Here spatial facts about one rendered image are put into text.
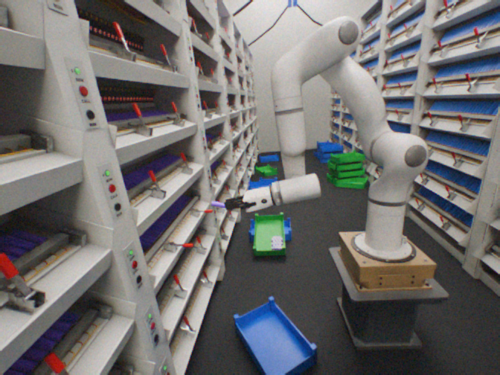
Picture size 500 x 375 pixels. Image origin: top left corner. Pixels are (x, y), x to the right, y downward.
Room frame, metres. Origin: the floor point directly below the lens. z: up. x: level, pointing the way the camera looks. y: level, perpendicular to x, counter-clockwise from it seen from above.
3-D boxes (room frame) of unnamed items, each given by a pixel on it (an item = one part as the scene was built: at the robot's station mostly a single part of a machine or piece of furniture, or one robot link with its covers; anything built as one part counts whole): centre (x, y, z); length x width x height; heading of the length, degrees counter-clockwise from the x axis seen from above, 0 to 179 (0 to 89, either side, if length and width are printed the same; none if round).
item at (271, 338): (0.73, -0.03, 0.04); 0.30 x 0.20 x 0.08; 27
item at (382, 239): (0.80, -0.48, 0.47); 0.19 x 0.19 x 0.18
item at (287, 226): (1.61, -0.11, 0.04); 0.30 x 0.20 x 0.08; 83
